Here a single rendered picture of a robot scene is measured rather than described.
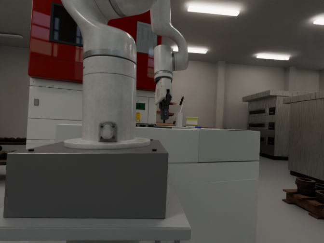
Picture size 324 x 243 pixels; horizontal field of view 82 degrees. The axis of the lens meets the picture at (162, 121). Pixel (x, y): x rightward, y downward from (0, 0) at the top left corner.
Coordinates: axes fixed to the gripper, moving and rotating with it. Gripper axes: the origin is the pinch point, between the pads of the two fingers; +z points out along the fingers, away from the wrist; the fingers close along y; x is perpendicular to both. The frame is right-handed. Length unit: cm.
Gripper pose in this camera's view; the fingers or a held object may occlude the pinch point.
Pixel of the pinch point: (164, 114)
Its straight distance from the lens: 79.6
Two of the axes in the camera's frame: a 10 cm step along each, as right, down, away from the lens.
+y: 3.4, -2.1, -9.2
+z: 0.3, 9.8, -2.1
